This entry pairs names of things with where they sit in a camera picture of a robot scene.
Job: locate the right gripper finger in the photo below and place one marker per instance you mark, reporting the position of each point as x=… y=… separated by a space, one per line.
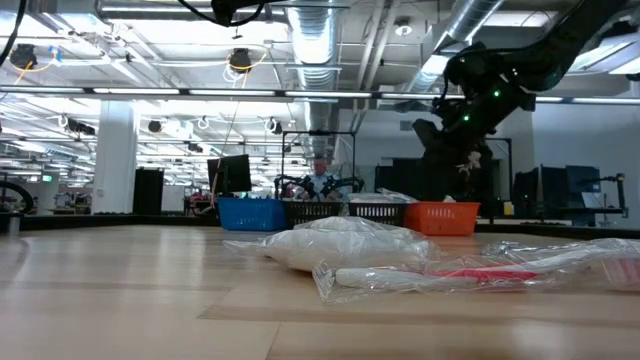
x=442 y=175
x=491 y=175

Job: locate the bagged blue toothbrush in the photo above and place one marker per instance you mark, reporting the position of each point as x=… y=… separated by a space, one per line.
x=449 y=199

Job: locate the bagged cotton balls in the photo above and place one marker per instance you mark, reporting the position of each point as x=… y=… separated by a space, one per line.
x=400 y=196

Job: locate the bagged red toothbrush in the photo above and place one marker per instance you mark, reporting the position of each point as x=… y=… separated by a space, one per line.
x=480 y=274

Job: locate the bagged cotton swabs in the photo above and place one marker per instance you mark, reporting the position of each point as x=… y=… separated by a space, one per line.
x=340 y=250

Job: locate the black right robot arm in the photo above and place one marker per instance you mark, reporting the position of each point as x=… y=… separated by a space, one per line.
x=575 y=40

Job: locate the black background robot arm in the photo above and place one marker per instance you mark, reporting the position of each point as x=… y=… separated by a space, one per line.
x=620 y=190
x=295 y=186
x=345 y=186

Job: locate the person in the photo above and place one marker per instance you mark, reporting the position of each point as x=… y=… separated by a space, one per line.
x=320 y=172
x=474 y=160

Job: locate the black desktop monitor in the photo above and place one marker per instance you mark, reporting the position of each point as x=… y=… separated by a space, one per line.
x=530 y=190

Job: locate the orange plastic bin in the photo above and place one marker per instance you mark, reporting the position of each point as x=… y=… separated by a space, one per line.
x=442 y=217

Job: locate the black partition panel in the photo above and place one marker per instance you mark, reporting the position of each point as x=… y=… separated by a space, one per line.
x=400 y=182

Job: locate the black ceiling spotlight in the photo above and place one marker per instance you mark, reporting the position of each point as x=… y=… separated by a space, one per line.
x=22 y=55
x=240 y=59

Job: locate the black plastic bin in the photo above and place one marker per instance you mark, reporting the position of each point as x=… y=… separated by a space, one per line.
x=377 y=214
x=312 y=212

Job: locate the dark desktop monitor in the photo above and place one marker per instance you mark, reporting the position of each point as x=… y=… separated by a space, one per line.
x=582 y=180

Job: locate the long ceiling light bar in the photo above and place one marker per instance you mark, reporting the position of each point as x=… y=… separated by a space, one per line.
x=320 y=94

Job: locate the black computer monitor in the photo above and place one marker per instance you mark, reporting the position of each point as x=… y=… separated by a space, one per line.
x=230 y=172

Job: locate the white square pillar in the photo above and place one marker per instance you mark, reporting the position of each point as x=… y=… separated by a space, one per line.
x=115 y=155

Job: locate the black cabinet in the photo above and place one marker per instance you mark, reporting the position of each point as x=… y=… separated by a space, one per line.
x=147 y=190

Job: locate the blue plastic bin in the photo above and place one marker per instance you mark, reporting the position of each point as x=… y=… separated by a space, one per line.
x=250 y=214

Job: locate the green exit sign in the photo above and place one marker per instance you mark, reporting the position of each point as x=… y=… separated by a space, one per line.
x=46 y=177

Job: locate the grey cup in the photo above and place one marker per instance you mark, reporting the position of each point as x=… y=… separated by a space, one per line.
x=12 y=225

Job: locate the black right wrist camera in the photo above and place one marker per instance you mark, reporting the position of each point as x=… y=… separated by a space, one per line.
x=425 y=132

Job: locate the black aluminium table frame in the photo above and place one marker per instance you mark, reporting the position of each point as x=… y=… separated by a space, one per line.
x=100 y=221

